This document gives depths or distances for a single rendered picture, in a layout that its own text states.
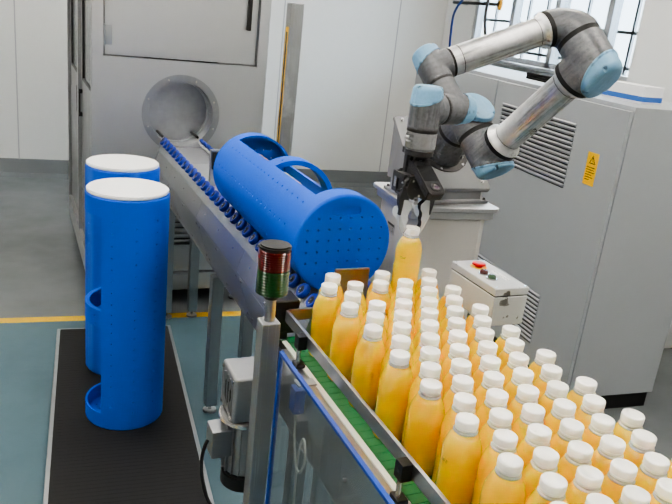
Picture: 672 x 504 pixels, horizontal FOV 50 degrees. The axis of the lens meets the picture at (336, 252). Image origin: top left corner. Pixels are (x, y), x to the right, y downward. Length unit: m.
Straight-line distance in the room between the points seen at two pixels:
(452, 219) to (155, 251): 1.02
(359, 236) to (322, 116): 5.33
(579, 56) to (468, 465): 1.12
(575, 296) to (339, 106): 4.31
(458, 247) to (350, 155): 5.14
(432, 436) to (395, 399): 0.12
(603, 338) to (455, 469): 2.40
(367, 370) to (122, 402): 1.43
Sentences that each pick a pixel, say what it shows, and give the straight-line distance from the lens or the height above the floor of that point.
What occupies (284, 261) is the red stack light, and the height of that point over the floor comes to 1.23.
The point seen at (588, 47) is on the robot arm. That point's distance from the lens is 1.97.
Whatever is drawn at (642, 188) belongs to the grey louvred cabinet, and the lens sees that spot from 3.40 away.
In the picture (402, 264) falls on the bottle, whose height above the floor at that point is 1.11.
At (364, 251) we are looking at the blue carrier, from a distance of 1.99.
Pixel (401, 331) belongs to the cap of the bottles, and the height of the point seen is 1.07.
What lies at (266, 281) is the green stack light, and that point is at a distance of 1.37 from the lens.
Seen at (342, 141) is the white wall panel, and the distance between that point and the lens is 7.37.
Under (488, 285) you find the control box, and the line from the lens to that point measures 1.80.
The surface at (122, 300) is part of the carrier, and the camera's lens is 2.59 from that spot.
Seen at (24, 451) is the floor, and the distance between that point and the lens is 3.05.
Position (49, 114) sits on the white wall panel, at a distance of 6.94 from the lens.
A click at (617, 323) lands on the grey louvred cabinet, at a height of 0.46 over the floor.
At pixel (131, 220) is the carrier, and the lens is 2.49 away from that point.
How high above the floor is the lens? 1.69
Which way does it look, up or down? 18 degrees down
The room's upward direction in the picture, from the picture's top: 6 degrees clockwise
